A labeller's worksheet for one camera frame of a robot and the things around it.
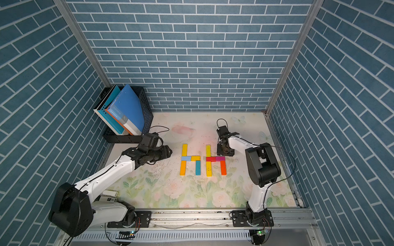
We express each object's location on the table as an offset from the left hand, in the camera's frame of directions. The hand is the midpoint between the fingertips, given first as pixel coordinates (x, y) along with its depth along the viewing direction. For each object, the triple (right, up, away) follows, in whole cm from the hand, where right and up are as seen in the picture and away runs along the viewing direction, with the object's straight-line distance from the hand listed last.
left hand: (172, 153), depth 85 cm
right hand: (+30, -2, +13) cm, 33 cm away
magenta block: (+28, -5, +10) cm, 30 cm away
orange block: (+29, -10, +7) cm, 32 cm away
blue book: (-30, +25, +9) cm, 41 cm away
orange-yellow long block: (+5, -11, +7) cm, 13 cm away
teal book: (-38, +24, -4) cm, 45 cm away
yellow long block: (+5, -1, +14) cm, 15 cm away
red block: (+22, -6, +10) cm, 25 cm away
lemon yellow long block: (+20, -2, +14) cm, 25 cm away
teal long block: (+14, -10, +7) cm, 18 cm away
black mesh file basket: (-23, +35, +12) cm, 43 cm away
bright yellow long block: (+20, -10, +4) cm, 23 cm away
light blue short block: (+7, -5, +10) cm, 13 cm away
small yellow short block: (+12, -5, +9) cm, 16 cm away
